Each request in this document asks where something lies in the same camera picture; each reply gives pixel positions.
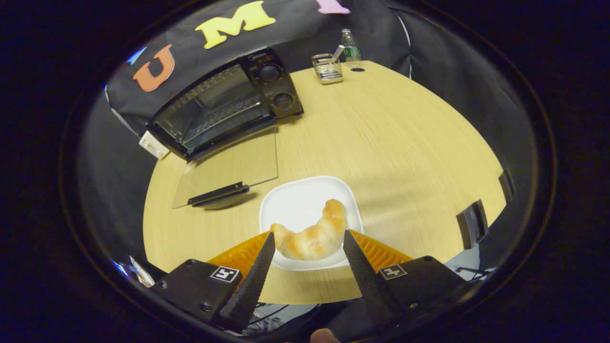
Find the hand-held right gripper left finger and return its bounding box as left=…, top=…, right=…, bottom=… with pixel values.
left=150, top=232, right=277, bottom=333

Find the white toaster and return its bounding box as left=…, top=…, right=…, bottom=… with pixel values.
left=139, top=131, right=170, bottom=160

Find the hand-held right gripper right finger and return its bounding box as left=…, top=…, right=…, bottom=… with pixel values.
left=342, top=230, right=470, bottom=330

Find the golden croissant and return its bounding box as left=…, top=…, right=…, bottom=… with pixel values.
left=270, top=199, right=347, bottom=261

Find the black backdrop cloth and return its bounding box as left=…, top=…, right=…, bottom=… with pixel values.
left=79, top=0, right=541, bottom=277

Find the white square plate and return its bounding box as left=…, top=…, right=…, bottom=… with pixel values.
left=259, top=175, right=365, bottom=272

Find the black table edge bracket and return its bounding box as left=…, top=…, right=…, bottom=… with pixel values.
left=456, top=199, right=490, bottom=250

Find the black electric oven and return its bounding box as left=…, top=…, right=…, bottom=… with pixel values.
left=145, top=47, right=305, bottom=210

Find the clear plastic water bottle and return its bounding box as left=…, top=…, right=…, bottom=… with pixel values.
left=341, top=29, right=362, bottom=69

